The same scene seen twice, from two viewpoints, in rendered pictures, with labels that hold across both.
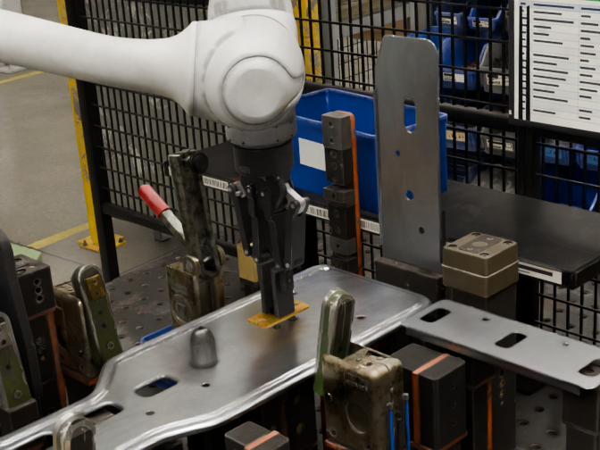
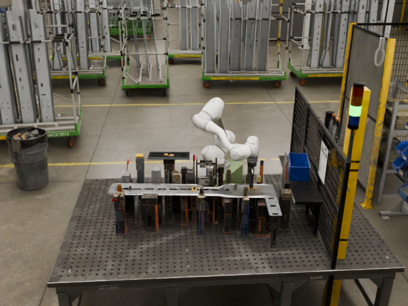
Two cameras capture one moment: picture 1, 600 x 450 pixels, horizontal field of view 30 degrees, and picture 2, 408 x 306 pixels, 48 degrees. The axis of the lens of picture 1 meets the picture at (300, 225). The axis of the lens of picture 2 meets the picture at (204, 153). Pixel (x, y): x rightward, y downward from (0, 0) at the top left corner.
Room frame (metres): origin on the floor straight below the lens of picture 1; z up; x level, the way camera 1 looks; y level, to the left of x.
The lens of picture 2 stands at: (-1.38, -2.03, 2.80)
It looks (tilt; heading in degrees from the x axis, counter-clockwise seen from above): 23 degrees down; 44
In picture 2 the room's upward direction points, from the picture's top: straight up
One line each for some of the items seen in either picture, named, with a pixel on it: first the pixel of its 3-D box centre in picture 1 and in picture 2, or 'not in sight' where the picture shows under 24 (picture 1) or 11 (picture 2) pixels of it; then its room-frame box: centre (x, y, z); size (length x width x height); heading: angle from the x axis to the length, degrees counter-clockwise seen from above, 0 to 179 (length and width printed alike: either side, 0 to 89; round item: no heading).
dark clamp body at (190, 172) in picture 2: not in sight; (190, 189); (1.15, 0.54, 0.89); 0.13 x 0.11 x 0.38; 44
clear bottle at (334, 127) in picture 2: not in sight; (336, 130); (1.79, -0.43, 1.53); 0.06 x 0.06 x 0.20
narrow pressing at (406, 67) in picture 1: (407, 155); (283, 172); (1.52, -0.16, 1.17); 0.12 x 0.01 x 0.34; 44
